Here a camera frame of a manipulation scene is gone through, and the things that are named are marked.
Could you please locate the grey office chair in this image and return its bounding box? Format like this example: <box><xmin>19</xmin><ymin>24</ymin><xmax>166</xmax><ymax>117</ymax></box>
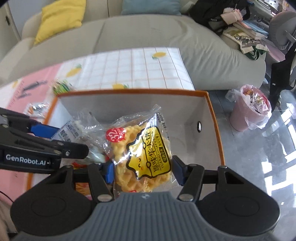
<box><xmin>268</xmin><ymin>11</ymin><xmax>295</xmax><ymax>50</ymax></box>

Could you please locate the clear white candy packet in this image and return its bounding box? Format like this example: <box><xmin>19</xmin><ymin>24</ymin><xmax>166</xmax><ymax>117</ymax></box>
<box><xmin>52</xmin><ymin>109</ymin><xmax>109</xmax><ymax>166</ymax></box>

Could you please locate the orange white storage box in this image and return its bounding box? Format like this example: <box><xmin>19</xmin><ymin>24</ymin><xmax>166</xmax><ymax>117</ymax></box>
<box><xmin>26</xmin><ymin>88</ymin><xmax>226</xmax><ymax>201</ymax></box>

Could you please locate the yellow cushion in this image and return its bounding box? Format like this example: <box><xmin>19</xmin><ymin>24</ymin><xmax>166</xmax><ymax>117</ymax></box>
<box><xmin>34</xmin><ymin>0</ymin><xmax>86</xmax><ymax>45</ymax></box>

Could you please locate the green small snack packet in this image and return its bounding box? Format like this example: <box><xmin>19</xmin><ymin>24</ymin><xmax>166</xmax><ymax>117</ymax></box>
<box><xmin>52</xmin><ymin>78</ymin><xmax>74</xmax><ymax>95</ymax></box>

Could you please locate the pink trash bin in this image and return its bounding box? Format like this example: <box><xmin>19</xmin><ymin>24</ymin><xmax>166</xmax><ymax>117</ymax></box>
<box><xmin>225</xmin><ymin>84</ymin><xmax>271</xmax><ymax>132</ymax></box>

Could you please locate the red date candy packet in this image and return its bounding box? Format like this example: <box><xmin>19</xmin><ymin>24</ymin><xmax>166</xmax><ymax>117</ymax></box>
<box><xmin>23</xmin><ymin>102</ymin><xmax>49</xmax><ymax>118</ymax></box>

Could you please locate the blue cushion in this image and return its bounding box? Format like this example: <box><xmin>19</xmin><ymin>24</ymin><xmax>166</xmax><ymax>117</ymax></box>
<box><xmin>121</xmin><ymin>0</ymin><xmax>181</xmax><ymax>15</ymax></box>

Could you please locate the pile of books and bags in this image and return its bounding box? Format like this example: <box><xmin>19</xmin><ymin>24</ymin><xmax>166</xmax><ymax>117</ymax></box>
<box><xmin>220</xmin><ymin>7</ymin><xmax>273</xmax><ymax>60</ymax></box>

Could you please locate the black backpack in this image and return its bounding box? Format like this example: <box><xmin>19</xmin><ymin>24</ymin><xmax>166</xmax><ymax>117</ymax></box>
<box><xmin>189</xmin><ymin>1</ymin><xmax>250</xmax><ymax>36</ymax></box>

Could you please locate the checkered lemon pink tablecloth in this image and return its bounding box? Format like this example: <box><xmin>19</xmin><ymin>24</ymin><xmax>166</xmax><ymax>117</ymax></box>
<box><xmin>0</xmin><ymin>47</ymin><xmax>196</xmax><ymax>200</ymax></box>

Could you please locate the beige sofa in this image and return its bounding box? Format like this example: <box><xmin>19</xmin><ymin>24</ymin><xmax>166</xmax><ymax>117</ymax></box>
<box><xmin>1</xmin><ymin>1</ymin><xmax>266</xmax><ymax>90</ymax></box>

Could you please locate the yellow waffle snack bag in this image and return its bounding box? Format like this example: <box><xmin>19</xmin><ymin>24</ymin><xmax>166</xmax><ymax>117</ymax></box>
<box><xmin>104</xmin><ymin>105</ymin><xmax>173</xmax><ymax>194</ymax></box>

